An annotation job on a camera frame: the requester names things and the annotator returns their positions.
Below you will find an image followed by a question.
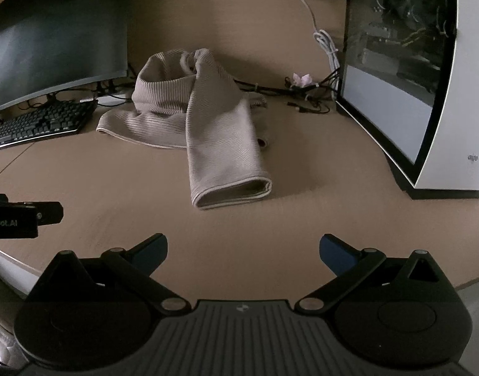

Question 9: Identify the beige ribbed knit garment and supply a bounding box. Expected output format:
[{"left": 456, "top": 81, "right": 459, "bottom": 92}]
[{"left": 96, "top": 49, "right": 273, "bottom": 210}]

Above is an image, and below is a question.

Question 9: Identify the black computer keyboard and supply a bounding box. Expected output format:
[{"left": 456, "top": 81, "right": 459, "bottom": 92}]
[{"left": 0, "top": 100, "right": 97, "bottom": 149}]

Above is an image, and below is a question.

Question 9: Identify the white monitor stand base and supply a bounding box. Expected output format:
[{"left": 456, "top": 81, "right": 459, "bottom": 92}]
[{"left": 95, "top": 89, "right": 133, "bottom": 108}]

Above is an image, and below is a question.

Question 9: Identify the curved black computer monitor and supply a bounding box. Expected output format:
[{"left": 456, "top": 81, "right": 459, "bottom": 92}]
[{"left": 0, "top": 0, "right": 128, "bottom": 111}]

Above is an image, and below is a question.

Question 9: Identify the small pink flower ornament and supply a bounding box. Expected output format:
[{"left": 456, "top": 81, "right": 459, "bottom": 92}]
[{"left": 291, "top": 73, "right": 314, "bottom": 88}]

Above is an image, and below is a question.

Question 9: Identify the black cable bundle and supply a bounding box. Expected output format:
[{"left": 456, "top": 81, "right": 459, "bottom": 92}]
[{"left": 232, "top": 66, "right": 342, "bottom": 116}]

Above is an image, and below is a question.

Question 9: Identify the white power cable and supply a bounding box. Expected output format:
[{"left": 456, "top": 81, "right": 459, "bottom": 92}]
[{"left": 281, "top": 0, "right": 342, "bottom": 101}]

